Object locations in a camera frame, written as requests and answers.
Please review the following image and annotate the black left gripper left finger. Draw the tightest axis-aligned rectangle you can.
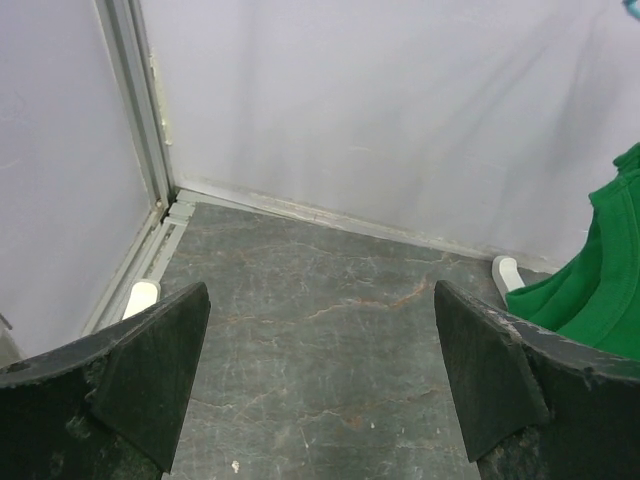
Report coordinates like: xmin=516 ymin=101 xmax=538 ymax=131
xmin=1 ymin=282 xmax=211 ymax=479

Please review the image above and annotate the teal wire clothes hanger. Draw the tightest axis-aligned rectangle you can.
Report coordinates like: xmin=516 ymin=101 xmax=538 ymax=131
xmin=622 ymin=0 xmax=640 ymax=20

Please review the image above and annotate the green cloth on hanger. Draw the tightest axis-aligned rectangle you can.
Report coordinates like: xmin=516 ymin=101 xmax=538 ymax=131
xmin=504 ymin=145 xmax=639 ymax=360

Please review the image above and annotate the silver white clothes rail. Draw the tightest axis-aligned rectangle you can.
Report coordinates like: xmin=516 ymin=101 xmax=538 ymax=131
xmin=121 ymin=256 xmax=525 ymax=320

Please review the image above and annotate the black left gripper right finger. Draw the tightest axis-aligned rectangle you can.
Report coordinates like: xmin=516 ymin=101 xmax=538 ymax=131
xmin=434 ymin=281 xmax=639 ymax=479

